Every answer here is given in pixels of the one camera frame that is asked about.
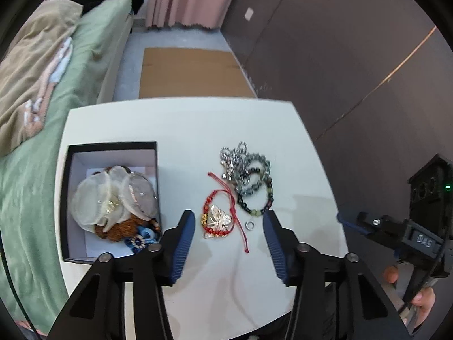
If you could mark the right hand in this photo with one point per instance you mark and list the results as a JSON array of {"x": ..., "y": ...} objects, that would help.
[{"x": 423, "y": 301}]

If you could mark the beige blanket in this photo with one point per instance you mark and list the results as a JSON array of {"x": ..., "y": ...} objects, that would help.
[{"x": 32, "y": 67}]

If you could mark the black mounted camera box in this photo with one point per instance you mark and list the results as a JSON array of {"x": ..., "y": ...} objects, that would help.
[{"x": 431, "y": 196}]

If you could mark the white wall socket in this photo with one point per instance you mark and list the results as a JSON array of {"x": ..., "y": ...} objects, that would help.
[{"x": 248, "y": 14}]

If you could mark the black jewelry box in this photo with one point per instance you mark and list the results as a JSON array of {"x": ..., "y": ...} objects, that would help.
[{"x": 124, "y": 239}]

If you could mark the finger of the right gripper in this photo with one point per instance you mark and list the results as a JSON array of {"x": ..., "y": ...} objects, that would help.
[
  {"x": 383, "y": 225},
  {"x": 354, "y": 223}
]

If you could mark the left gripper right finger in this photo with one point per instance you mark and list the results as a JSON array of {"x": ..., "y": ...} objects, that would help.
[{"x": 313, "y": 274}]

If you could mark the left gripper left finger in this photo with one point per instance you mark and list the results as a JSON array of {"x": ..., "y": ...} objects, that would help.
[{"x": 161, "y": 264}]

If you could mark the flattened cardboard sheet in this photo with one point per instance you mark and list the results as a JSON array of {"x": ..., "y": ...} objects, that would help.
[{"x": 190, "y": 72}]

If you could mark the green bed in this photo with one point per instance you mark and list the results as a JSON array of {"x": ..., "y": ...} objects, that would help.
[{"x": 32, "y": 285}]

